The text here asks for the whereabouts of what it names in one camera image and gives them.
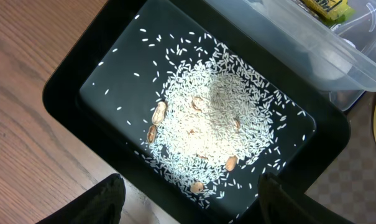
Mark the black waste tray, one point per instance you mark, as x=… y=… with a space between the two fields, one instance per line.
x=103 y=90

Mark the brown serving tray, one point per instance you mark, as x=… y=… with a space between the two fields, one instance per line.
x=348 y=186

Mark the pile of rice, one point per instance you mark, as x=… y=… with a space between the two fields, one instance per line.
x=215 y=123

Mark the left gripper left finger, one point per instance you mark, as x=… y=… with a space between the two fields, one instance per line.
x=101 y=204

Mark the green snack wrapper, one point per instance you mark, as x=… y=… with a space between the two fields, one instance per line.
x=336 y=11

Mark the clear plastic bin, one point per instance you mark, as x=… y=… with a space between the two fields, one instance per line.
x=340 y=61

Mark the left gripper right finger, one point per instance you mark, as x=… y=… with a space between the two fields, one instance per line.
x=281 y=203

